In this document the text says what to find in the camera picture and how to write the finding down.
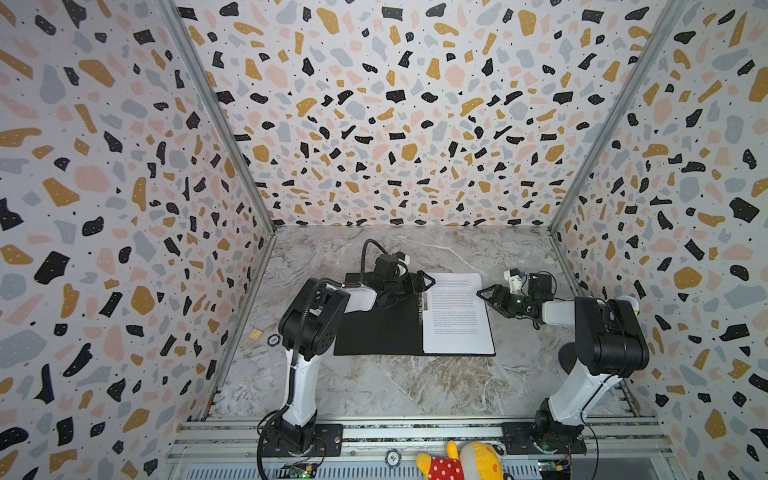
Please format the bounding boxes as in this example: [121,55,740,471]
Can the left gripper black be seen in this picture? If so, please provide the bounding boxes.
[382,272,433,302]

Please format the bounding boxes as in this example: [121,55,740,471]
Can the orange folder black inside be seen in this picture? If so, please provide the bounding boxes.
[333,272,497,358]

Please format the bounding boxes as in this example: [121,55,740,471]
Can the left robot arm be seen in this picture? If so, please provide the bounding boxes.
[260,251,437,456]

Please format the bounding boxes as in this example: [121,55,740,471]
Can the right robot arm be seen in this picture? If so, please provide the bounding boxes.
[476,269,650,454]

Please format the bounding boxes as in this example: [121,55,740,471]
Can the blue toy microphone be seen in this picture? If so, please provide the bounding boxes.
[617,295,640,314]

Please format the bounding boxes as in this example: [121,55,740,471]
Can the yellow red plush toy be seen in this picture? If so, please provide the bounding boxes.
[416,441,504,480]

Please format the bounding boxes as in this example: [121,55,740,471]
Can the green circuit board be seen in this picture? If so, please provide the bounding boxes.
[276,463,317,479]

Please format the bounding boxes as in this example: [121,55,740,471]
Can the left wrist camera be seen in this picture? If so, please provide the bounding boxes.
[395,252,410,266]

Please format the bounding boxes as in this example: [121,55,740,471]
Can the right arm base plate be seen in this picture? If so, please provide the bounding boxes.
[501,421,587,456]

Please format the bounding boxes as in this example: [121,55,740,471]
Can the black corrugated cable left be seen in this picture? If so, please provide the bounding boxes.
[256,238,391,480]

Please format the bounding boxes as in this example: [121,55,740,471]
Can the right circuit board wires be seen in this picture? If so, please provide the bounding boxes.
[537,452,571,480]

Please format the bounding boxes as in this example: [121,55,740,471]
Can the round white badge on rail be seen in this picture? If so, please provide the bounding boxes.
[385,449,402,469]

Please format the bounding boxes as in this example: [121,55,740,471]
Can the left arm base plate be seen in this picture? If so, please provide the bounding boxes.
[260,422,344,458]

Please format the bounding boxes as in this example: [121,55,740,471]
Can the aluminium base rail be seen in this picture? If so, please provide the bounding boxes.
[162,417,684,479]

